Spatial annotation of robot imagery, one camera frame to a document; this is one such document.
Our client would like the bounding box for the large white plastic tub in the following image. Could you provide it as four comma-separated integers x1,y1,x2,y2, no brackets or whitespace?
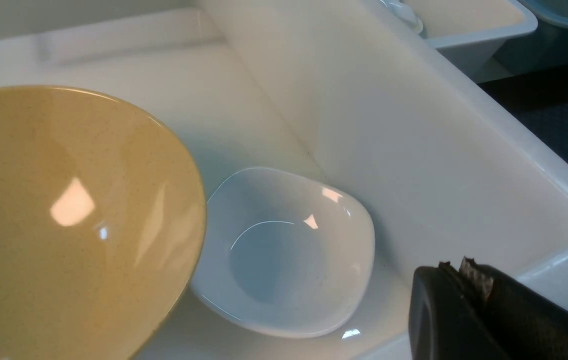
0,0,568,360

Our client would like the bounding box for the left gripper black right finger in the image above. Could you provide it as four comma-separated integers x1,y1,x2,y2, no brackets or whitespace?
458,258,568,360

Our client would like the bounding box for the yellow noodle bowl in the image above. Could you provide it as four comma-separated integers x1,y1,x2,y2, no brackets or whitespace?
0,85,206,360

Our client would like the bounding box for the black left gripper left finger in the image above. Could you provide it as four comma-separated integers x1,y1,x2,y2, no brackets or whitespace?
409,262,510,360

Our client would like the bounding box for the white square side dish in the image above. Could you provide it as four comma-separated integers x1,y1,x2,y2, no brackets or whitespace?
190,167,376,338

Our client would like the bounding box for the small white plastic bin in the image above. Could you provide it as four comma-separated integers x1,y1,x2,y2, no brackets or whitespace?
381,0,538,78

